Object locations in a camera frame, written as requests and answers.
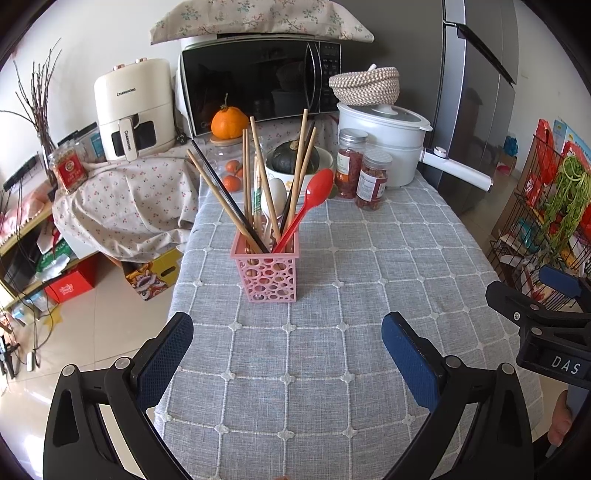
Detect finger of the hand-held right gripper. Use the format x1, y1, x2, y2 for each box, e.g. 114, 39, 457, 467
538, 265, 591, 303
486, 281, 591, 329

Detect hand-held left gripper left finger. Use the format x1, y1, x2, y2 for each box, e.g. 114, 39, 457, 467
43, 311, 195, 480

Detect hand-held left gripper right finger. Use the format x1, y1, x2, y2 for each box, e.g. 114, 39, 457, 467
381, 311, 539, 480

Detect pink perforated utensil holder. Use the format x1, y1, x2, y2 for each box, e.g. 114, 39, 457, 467
231, 228, 301, 304

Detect white spoon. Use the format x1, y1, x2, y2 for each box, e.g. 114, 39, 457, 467
260, 178, 287, 232

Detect red plastic spoon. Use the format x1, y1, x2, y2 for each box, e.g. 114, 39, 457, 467
271, 168, 334, 254

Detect bunch of wooden chopsticks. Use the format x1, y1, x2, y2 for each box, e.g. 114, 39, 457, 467
186, 109, 318, 254

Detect person's right hand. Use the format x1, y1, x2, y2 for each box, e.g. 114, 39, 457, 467
548, 390, 573, 444

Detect lion print cardboard box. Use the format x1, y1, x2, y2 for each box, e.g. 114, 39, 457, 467
124, 251, 182, 302

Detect green leafy vegetables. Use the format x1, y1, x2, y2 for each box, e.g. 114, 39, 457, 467
542, 156, 591, 252

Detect red snack packet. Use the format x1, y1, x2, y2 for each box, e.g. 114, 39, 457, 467
526, 119, 556, 206

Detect red gift box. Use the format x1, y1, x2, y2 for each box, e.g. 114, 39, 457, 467
44, 270, 95, 304

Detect grey checked tablecloth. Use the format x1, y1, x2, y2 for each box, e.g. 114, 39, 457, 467
148, 173, 546, 480

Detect green plastic bag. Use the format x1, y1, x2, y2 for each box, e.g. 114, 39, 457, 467
37, 240, 72, 278

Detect floral table cover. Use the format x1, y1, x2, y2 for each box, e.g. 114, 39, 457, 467
52, 117, 208, 257

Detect dried fruit jar clear lid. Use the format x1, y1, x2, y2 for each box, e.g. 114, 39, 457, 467
355, 150, 393, 212

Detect grey refrigerator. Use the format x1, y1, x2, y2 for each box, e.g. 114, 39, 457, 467
431, 0, 518, 215

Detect low wooden shelf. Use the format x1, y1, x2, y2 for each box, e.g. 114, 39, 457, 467
0, 203, 56, 315

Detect white electric cooking pot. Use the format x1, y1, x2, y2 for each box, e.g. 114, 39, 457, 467
336, 102, 494, 191

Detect dried fruit jar silver lid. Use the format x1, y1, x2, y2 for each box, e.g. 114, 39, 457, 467
336, 128, 369, 200

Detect glass jar of tangerines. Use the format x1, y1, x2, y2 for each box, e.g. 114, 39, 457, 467
205, 136, 269, 199

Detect snack jar red label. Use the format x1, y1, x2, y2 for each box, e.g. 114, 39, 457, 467
47, 145, 88, 195

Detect white ceramic bowl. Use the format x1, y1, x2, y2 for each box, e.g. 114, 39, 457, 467
264, 145, 334, 197

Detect dark green squash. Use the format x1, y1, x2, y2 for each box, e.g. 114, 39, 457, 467
267, 140, 322, 175

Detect black power strip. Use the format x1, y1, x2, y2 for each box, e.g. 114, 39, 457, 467
4, 156, 38, 191

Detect large orange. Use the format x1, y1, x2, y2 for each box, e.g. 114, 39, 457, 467
211, 93, 250, 140

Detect cream air fryer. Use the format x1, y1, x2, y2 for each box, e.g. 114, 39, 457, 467
95, 58, 178, 162

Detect bare dry branches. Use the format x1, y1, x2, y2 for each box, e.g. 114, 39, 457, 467
0, 39, 63, 153

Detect black microwave oven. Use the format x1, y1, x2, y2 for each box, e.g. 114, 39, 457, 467
178, 39, 342, 138

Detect floral microwave cover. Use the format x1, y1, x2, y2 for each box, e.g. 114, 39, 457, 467
148, 0, 375, 46

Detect black wire rack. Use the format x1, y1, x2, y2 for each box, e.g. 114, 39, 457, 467
489, 120, 591, 315

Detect woven rope basket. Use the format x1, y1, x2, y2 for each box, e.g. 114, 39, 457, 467
329, 65, 400, 105

